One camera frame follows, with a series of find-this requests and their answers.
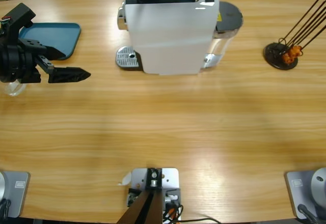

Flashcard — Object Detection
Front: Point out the chrome slotted drip tray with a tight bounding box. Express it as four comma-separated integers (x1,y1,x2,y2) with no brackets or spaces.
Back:
116,45,141,69

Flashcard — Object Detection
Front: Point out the blue plastic tray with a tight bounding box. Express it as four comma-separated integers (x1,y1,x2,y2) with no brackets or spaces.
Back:
19,22,82,61

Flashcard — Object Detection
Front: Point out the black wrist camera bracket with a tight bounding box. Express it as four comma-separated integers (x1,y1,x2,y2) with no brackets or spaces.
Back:
1,3,37,41

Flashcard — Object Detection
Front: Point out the black capsule holder with rods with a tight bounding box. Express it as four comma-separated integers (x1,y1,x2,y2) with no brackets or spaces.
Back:
263,0,326,71

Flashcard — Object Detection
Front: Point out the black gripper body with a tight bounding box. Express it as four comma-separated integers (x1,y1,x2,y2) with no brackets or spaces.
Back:
0,39,56,84

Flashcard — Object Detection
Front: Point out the clear water tank black lid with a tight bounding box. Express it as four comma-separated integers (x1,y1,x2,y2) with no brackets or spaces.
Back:
202,1,244,70

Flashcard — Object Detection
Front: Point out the orange mount cable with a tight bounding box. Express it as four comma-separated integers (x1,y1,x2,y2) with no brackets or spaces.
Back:
165,207,179,218

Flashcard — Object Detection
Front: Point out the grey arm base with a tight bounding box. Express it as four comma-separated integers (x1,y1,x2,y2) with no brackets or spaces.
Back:
0,171,31,218
284,167,326,219

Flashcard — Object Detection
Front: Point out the white capsule coffee machine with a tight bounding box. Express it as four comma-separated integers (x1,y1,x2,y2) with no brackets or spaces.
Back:
117,0,220,76

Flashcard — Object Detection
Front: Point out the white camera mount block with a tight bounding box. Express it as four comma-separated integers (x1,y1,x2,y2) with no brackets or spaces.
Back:
127,167,182,222

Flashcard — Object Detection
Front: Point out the dark camera post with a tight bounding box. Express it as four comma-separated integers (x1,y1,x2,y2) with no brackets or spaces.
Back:
117,167,164,224

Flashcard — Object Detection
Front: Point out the black base cable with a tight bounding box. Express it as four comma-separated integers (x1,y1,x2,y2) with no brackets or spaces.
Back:
0,199,11,218
297,203,319,224

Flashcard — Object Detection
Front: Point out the clear glass cup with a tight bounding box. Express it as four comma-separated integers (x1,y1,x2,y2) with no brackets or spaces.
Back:
4,81,28,97

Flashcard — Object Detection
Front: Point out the white tape tab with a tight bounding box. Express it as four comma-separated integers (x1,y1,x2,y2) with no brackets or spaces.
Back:
117,172,132,186

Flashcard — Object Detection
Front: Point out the black mount cable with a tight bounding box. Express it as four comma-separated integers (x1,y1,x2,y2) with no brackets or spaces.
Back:
162,203,222,224

